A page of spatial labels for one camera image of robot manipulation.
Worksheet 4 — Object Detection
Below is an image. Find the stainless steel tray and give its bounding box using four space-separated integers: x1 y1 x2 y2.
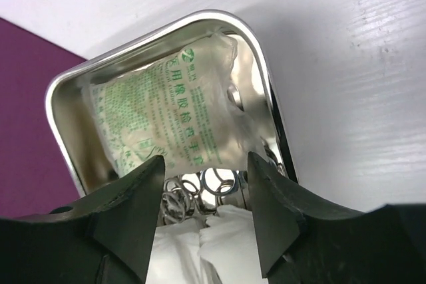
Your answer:
45 9 297 197

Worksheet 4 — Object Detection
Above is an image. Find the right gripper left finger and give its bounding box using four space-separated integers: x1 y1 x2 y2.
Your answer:
1 156 165 283

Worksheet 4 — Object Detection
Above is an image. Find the steel hemostat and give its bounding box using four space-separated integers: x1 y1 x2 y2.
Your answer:
160 177 195 225

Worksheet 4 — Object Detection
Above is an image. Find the purple cloth drape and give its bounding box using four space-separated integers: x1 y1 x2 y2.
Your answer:
1 19 84 217

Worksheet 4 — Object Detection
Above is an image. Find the white gauze pad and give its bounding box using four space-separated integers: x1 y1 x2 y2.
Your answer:
198 205 268 284
146 219 213 283

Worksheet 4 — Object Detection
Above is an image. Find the packaged gauze bag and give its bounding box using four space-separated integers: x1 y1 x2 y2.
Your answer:
83 33 265 177

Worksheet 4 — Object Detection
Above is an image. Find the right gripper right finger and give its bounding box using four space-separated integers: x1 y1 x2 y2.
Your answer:
248 152 425 283

